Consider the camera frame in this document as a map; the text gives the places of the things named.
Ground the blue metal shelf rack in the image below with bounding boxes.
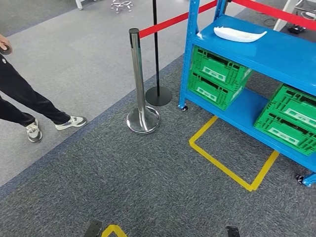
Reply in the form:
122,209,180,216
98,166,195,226
177,0,316,188

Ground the black pole with round base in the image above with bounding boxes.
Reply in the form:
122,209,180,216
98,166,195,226
145,0,173,107

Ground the black router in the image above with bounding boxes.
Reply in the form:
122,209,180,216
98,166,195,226
287,25,307,35

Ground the yellow floor tape outline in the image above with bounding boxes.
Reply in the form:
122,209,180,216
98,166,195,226
189,115,280,193

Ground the white furniture leg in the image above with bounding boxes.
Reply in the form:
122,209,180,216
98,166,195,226
75,0,99,10

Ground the chrome chair star base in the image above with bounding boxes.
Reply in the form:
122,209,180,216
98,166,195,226
111,0,133,14

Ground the person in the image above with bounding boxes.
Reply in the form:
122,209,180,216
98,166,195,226
0,34,87,143

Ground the chrome barrier post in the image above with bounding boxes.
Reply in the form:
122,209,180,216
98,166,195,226
127,28,161,135

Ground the dark handheld object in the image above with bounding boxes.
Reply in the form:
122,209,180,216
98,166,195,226
0,44,13,56

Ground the black floor cable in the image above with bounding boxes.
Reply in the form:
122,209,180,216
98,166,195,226
256,12,277,28

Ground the white curved plastic car part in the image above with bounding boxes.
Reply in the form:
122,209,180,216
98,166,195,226
213,26,268,43

